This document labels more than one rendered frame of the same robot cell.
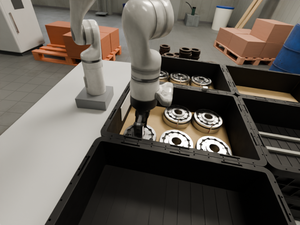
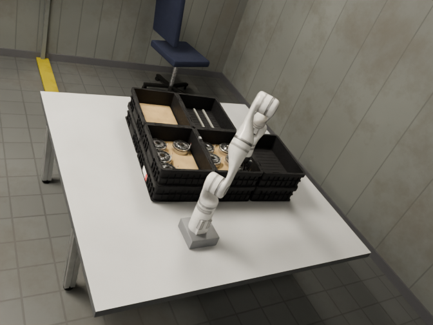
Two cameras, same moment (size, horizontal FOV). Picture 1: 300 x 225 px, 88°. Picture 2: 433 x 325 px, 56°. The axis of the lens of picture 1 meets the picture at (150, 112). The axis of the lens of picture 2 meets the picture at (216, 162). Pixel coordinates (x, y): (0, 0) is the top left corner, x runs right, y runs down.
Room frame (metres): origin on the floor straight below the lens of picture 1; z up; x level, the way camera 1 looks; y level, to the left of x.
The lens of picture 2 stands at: (1.66, 1.40, 2.12)
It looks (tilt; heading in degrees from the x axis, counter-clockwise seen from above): 33 degrees down; 230
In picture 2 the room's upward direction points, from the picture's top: 22 degrees clockwise
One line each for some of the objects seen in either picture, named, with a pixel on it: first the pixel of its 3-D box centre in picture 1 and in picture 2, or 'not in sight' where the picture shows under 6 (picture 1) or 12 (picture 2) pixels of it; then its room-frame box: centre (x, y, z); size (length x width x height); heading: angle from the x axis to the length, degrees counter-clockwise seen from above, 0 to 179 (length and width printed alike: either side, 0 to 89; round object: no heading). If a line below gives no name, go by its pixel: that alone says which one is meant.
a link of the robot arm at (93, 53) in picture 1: (89, 42); (212, 190); (0.70, 0.29, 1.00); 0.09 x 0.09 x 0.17; 37
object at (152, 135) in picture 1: (139, 135); not in sight; (0.32, 0.02, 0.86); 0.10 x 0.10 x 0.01
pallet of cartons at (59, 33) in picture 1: (79, 43); not in sight; (2.99, 1.45, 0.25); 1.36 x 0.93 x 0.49; 86
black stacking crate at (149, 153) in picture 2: (180, 82); (176, 155); (0.67, -0.13, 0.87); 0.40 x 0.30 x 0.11; 83
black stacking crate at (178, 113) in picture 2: (267, 95); (158, 115); (0.62, -0.53, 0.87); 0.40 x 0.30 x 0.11; 83
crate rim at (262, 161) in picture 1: (180, 113); (227, 151); (0.37, -0.09, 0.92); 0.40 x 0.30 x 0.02; 83
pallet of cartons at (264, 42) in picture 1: (247, 37); not in sight; (4.06, -2.10, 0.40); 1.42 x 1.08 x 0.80; 179
